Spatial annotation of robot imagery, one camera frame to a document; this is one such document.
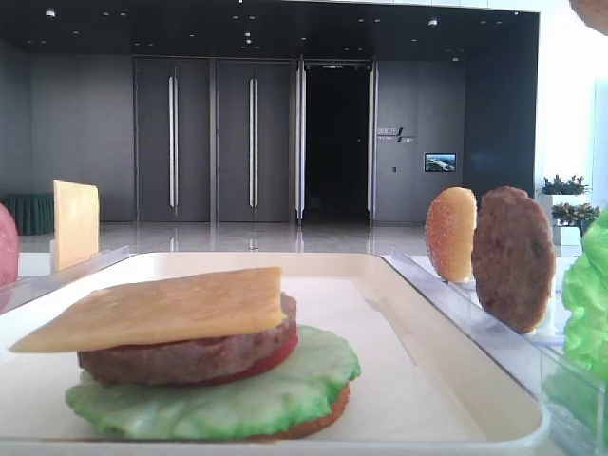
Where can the bun slice front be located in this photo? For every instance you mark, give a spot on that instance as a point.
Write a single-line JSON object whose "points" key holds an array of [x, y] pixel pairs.
{"points": [[593, 13]]}

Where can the bun slice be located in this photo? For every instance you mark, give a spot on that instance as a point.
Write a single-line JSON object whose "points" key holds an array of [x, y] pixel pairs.
{"points": [[449, 229], [593, 13]]}

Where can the tomato slice on burger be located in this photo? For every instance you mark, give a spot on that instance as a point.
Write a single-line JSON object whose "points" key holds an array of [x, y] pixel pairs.
{"points": [[273, 354]]}

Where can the lettuce leaf on burger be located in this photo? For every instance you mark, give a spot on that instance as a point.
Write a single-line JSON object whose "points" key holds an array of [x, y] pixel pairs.
{"points": [[300, 389]]}

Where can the cheese slice on burger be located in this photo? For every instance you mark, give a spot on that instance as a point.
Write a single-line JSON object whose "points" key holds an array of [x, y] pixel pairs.
{"points": [[162, 311]]}

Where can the meat patty on burger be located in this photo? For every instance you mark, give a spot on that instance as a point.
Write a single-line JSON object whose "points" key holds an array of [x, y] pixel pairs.
{"points": [[190, 354]]}

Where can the upright meat patty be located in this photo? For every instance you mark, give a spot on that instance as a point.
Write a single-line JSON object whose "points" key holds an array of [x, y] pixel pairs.
{"points": [[513, 258]]}

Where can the upright cheese slice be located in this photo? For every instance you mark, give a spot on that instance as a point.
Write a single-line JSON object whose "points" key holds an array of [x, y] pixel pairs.
{"points": [[77, 223]]}

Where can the upright lettuce leaf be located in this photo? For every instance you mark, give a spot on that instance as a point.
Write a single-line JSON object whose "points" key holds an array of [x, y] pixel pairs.
{"points": [[584, 294]]}

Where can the upright tomato slice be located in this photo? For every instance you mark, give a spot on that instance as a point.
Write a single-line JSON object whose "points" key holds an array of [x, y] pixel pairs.
{"points": [[9, 248]]}

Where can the upright bun slice rear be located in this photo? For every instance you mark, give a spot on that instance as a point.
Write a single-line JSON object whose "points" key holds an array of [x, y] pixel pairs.
{"points": [[449, 229]]}

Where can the bottom bun on tray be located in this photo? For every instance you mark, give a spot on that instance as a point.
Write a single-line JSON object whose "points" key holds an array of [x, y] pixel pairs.
{"points": [[311, 427]]}

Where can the cream rectangular tray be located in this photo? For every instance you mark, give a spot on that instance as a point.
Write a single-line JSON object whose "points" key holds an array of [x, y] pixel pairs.
{"points": [[426, 388]]}

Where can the lower potted flower plant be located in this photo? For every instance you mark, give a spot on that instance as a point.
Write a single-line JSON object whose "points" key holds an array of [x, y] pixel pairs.
{"points": [[566, 214]]}

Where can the potted flower plant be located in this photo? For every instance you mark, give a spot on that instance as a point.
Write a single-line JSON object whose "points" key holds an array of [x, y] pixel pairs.
{"points": [[575, 185], [566, 214]]}

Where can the green skirted table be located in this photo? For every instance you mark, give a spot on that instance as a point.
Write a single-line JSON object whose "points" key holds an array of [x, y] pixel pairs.
{"points": [[33, 213]]}

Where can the upper potted flower plant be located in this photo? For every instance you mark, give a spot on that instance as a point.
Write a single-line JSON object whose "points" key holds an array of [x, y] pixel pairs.
{"points": [[575, 185]]}

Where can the middle door handle bar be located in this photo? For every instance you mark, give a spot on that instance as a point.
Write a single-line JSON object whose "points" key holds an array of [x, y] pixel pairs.
{"points": [[253, 142]]}

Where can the wall display screen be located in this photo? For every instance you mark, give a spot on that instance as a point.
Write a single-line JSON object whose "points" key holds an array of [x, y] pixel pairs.
{"points": [[440, 162]]}

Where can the open door handle bar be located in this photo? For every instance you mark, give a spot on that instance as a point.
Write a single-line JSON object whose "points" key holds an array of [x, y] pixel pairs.
{"points": [[300, 140]]}

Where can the left door handle bar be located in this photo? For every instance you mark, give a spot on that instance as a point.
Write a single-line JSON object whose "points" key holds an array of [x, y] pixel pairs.
{"points": [[173, 100]]}

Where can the left long clear rail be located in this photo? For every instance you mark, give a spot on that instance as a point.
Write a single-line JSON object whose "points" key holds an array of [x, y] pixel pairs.
{"points": [[29, 288]]}

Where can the long clear rail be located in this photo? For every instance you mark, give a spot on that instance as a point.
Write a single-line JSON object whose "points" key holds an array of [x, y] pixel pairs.
{"points": [[575, 398], [29, 288]]}

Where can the right long clear rail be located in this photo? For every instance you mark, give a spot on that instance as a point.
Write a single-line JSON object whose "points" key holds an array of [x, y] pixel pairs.
{"points": [[575, 398]]}

